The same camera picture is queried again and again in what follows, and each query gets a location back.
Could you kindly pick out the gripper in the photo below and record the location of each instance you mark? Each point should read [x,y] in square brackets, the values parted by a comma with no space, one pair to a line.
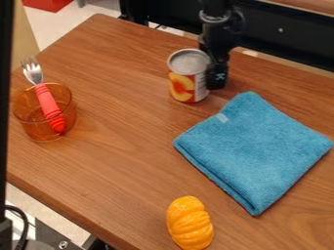
[221,35]

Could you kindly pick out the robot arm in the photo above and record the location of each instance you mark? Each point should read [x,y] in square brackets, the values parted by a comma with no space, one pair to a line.
[216,7]

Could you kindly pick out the small can with fruit label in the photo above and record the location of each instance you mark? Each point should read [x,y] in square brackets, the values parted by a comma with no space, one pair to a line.
[188,75]

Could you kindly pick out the blue cloth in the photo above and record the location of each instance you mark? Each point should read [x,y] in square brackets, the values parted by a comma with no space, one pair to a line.
[253,149]

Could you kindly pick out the orange toy pumpkin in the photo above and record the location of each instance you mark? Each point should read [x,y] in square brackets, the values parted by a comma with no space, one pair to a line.
[190,223]

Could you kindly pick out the orange clear cup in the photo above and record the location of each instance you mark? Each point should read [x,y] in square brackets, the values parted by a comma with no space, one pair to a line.
[41,114]

